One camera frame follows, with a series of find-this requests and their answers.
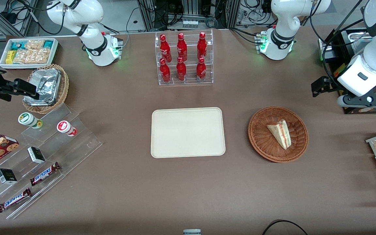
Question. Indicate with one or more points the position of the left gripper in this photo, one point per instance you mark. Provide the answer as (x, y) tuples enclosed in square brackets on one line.
[(331, 85)]

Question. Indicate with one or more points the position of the triangle sandwich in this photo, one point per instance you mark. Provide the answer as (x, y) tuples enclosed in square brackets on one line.
[(281, 133)]

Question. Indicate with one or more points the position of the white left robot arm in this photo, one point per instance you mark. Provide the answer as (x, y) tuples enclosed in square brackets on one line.
[(282, 19)]

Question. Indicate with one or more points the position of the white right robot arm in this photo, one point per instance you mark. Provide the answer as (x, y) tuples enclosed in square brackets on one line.
[(86, 13)]

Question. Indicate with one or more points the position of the light wicker basket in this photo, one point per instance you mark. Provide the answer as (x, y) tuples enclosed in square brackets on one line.
[(64, 85)]

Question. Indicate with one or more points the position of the white rectangular snack tray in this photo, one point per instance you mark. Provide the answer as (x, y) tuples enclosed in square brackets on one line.
[(54, 54)]

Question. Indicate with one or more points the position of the brown wicker basket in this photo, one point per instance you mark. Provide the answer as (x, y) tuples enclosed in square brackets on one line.
[(263, 143)]

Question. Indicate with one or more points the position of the beige plastic tray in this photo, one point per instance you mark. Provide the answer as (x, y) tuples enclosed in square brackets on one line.
[(188, 132)]

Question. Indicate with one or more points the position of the stack of foil containers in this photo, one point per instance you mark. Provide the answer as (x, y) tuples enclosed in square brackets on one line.
[(44, 85)]

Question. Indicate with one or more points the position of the black sausage roller machine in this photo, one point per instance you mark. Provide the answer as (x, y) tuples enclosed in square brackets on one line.
[(338, 67)]

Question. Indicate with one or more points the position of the green lid cup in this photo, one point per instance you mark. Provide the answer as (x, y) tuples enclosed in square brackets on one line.
[(27, 119)]

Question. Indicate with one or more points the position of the clear peanut snack bag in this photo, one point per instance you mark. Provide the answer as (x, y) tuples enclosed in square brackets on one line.
[(33, 56)]

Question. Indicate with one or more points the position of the yellow snack packet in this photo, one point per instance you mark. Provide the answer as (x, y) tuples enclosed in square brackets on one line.
[(10, 57)]

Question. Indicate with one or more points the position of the teal snack packet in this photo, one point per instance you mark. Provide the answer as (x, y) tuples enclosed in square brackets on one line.
[(18, 45)]

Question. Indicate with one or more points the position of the red lid cup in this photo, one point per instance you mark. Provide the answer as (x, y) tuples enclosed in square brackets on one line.
[(64, 126)]

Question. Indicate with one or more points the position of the small black box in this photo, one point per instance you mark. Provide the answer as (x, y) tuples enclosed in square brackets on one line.
[(7, 176), (36, 155)]

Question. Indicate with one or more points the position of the clear acrylic stepped shelf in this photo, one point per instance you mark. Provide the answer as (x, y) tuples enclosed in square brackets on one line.
[(77, 143)]

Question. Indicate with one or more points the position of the Snickers bar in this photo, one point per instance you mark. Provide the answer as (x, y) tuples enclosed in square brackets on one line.
[(14, 200), (45, 174)]

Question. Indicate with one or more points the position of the red cola bottle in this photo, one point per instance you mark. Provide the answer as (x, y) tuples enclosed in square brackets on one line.
[(181, 47), (165, 71), (202, 45), (165, 49), (181, 70), (201, 70)]

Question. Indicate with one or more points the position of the clear acrylic bottle rack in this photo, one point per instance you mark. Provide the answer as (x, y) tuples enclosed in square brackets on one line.
[(189, 80)]

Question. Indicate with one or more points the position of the white power strip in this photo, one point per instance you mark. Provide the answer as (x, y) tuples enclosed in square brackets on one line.
[(189, 23)]

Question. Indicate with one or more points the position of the small grey object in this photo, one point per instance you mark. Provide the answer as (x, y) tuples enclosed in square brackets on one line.
[(192, 232)]

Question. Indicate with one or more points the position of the aluminium frame rack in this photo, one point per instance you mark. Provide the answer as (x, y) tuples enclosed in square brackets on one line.
[(148, 16)]

